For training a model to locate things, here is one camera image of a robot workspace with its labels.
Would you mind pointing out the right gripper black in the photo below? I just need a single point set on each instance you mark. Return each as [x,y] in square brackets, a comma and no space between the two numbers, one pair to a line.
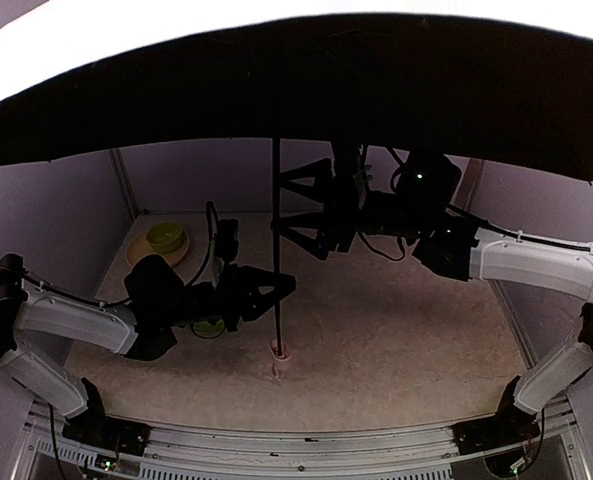
[340,209]

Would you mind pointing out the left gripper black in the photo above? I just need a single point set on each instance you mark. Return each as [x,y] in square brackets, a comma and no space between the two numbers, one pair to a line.
[233,298]

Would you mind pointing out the pink and black umbrella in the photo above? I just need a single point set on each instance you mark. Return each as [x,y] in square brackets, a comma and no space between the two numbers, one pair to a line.
[485,89]

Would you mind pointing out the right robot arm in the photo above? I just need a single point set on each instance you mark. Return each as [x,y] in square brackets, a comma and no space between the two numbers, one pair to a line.
[447,240]

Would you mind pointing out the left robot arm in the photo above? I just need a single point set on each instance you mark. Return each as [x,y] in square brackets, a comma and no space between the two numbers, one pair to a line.
[141,329]

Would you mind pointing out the green plate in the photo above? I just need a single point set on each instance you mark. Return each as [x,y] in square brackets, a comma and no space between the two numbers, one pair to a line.
[207,330]

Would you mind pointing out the green bowl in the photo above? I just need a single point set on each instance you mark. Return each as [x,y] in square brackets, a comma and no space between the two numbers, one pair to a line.
[165,237]

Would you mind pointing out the beige plate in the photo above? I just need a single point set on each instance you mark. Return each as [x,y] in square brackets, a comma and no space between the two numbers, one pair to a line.
[138,248]

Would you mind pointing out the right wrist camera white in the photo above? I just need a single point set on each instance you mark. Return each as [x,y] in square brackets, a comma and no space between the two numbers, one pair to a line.
[362,176]

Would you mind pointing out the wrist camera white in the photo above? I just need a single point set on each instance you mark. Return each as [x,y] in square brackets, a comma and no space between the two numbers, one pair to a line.
[222,249]
[362,176]

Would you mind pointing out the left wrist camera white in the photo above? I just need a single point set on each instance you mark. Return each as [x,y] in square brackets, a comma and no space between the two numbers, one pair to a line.
[222,249]

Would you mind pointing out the right aluminium corner post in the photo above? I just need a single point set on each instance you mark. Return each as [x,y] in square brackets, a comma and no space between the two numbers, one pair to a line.
[470,181]

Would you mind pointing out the aluminium corner post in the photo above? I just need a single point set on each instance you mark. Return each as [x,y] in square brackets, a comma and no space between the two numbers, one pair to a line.
[125,186]
[470,181]

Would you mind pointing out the front aluminium rail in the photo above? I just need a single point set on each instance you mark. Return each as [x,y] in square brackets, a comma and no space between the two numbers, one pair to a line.
[180,452]

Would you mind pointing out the left aluminium corner post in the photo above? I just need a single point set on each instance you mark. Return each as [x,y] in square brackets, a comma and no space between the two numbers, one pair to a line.
[125,186]

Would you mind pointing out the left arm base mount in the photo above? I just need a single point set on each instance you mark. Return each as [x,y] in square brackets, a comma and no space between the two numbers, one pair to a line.
[109,433]

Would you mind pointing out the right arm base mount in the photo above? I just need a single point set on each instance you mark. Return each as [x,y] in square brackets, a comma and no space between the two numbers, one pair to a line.
[489,433]

